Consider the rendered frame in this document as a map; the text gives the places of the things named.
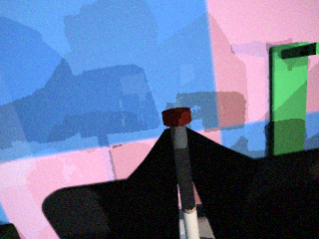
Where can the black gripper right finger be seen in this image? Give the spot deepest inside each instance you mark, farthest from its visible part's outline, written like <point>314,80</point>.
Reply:
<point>229,183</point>

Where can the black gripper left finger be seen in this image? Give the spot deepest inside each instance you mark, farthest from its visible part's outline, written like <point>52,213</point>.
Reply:
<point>149,196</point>

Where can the long pin with red cap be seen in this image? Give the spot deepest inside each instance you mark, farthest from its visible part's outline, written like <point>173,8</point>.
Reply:
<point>177,119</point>

